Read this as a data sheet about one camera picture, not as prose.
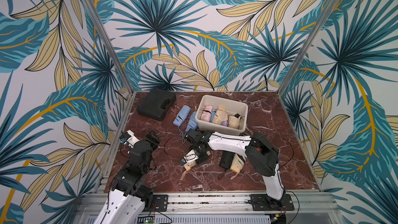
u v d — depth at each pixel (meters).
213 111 1.01
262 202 0.72
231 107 0.96
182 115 1.02
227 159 0.84
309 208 0.74
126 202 0.48
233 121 0.97
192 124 0.98
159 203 0.74
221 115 0.97
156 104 1.03
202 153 0.76
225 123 0.97
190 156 0.76
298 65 1.02
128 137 0.61
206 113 0.99
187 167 0.82
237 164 0.83
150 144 0.55
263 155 0.50
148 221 0.71
